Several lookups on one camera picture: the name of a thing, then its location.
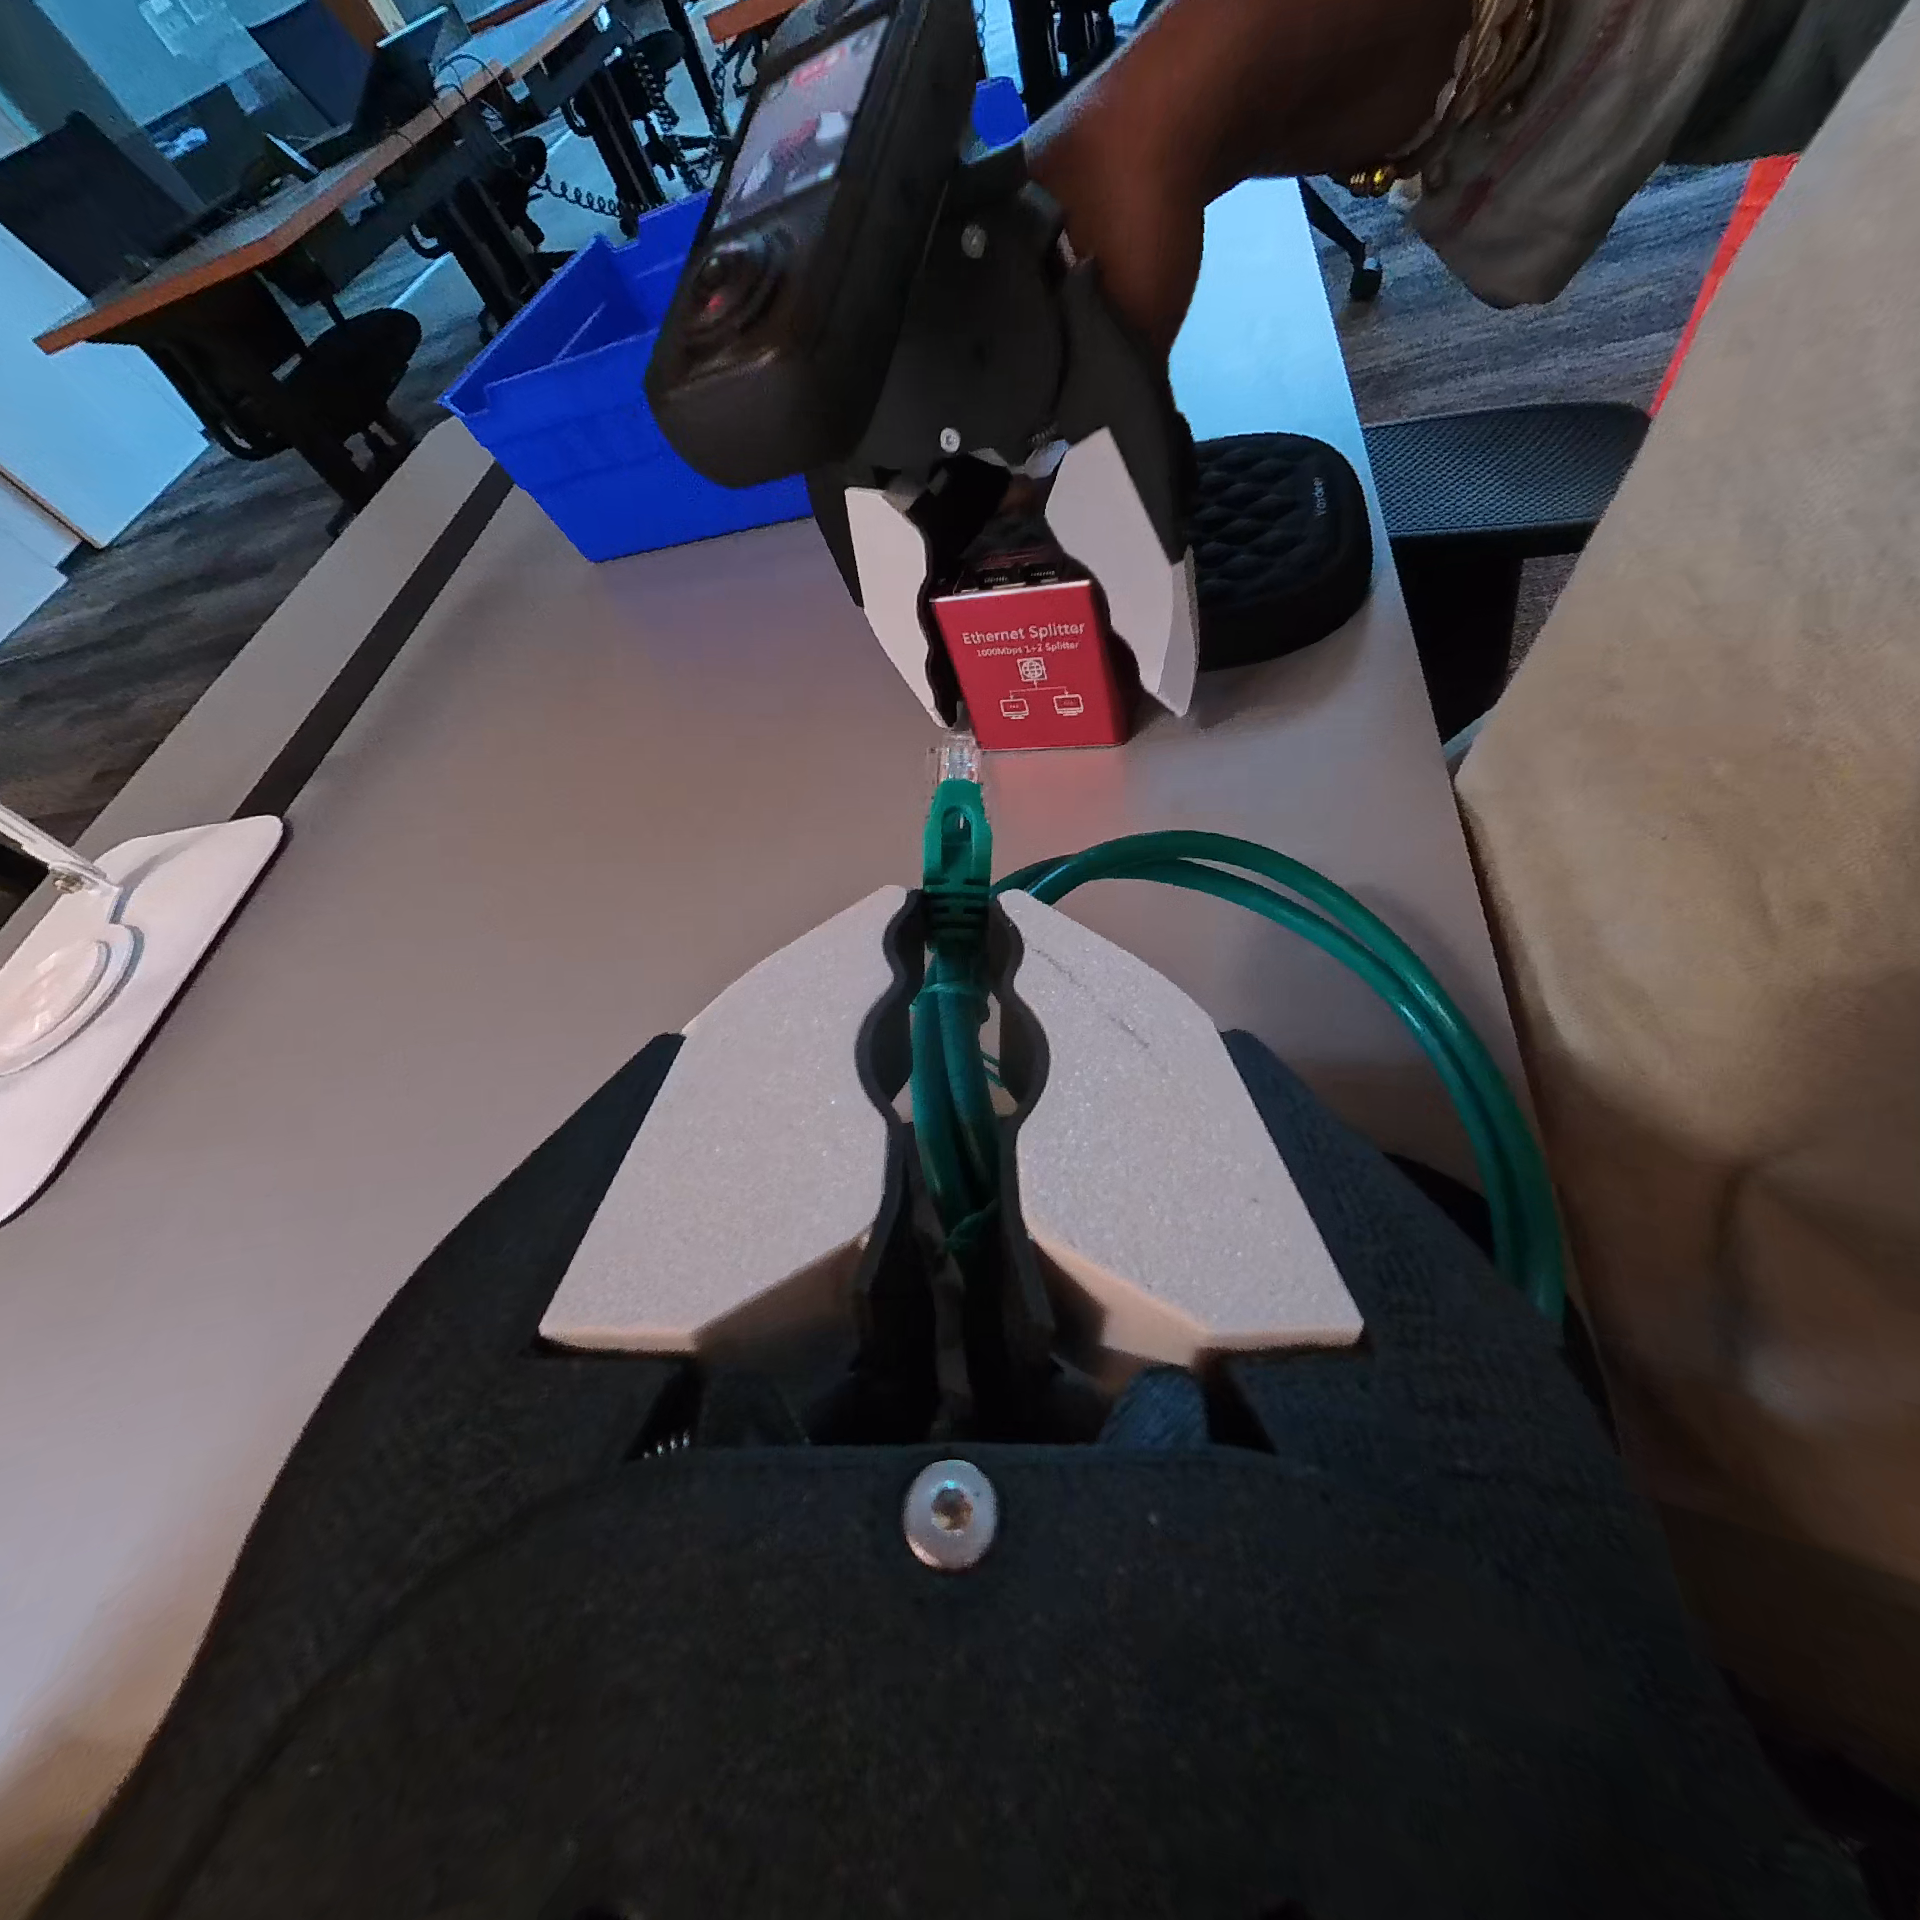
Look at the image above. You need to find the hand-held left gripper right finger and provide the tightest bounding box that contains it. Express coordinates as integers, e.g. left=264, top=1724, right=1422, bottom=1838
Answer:
left=982, top=889, right=1369, bottom=1429

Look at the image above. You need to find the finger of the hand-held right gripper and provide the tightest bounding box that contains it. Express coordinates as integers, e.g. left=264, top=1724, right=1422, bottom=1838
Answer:
left=842, top=484, right=966, bottom=729
left=1052, top=427, right=1203, bottom=721

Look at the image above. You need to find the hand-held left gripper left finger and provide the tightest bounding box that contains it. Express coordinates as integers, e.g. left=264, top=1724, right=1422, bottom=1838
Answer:
left=538, top=883, right=961, bottom=1433

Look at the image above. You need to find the red ethernet splitter box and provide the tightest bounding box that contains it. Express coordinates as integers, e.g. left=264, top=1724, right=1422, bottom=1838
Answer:
left=928, top=550, right=1135, bottom=750

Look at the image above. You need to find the green ethernet cable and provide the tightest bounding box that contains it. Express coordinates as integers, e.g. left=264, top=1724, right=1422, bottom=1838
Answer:
left=899, top=741, right=1569, bottom=1332

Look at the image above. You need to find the blue plastic bin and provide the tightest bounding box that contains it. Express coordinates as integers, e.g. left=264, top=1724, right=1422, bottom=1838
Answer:
left=438, top=78, right=1031, bottom=567

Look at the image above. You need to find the brown office desk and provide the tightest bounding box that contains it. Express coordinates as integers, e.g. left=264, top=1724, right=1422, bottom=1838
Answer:
left=33, top=0, right=610, bottom=360

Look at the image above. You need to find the person's right hand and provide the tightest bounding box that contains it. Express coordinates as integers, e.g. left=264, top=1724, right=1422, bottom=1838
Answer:
left=1028, top=0, right=1485, bottom=337

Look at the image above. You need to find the black office chair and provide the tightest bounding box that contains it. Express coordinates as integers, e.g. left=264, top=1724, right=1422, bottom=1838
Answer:
left=203, top=307, right=424, bottom=505

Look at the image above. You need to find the person's beige sweatshirt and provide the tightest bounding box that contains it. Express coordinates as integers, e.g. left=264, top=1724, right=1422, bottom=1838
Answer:
left=1453, top=45, right=1920, bottom=1803

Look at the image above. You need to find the white stand with wooden board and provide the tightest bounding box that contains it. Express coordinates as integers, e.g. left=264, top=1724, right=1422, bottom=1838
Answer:
left=0, top=805, right=284, bottom=1224

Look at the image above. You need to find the orange fabric object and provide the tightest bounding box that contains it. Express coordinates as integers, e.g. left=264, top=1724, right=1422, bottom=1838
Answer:
left=1648, top=157, right=1795, bottom=420

